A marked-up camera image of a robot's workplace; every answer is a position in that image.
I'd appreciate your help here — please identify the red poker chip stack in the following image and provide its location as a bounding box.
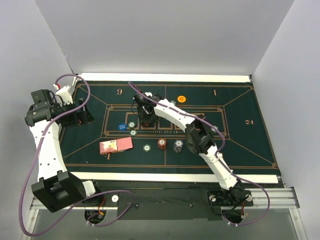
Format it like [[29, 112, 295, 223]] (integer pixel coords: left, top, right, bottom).
[[157, 138, 167, 149]]

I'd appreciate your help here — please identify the green poker chip stack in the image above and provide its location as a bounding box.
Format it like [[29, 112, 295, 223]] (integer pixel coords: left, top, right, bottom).
[[143, 144, 151, 152]]

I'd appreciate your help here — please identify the blue poker chip stack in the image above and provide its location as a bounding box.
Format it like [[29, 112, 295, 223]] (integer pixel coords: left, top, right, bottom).
[[173, 140, 183, 153]]

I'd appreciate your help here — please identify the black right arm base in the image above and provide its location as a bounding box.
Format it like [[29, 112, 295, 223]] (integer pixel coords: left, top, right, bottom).
[[206, 189, 254, 207]]

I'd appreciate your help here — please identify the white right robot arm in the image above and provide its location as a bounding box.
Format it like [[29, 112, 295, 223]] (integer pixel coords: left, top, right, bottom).
[[133, 92, 245, 205]]

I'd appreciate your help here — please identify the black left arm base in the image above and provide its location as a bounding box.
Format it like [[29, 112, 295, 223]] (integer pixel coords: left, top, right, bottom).
[[79, 180, 119, 207]]

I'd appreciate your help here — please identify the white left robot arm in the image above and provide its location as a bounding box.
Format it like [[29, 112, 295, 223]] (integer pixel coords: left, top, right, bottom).
[[25, 85, 103, 213]]

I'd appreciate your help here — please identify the blue small blind button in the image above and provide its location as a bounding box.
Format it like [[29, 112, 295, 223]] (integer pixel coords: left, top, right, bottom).
[[117, 123, 128, 132]]

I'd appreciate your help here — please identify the green poker table mat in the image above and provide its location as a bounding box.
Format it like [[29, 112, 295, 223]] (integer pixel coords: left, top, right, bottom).
[[60, 81, 281, 175]]

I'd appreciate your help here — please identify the orange dealer button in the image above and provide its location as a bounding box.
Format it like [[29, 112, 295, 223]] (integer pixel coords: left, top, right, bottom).
[[177, 95, 187, 103]]

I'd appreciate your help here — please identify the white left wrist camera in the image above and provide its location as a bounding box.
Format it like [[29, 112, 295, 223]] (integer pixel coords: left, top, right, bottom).
[[53, 77, 77, 106]]

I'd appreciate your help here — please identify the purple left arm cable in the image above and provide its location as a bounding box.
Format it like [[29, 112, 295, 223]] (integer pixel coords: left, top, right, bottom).
[[18, 74, 136, 237]]

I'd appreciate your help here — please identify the aluminium frame rail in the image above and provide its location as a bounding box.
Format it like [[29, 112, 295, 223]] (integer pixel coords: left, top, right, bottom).
[[21, 186, 307, 240]]

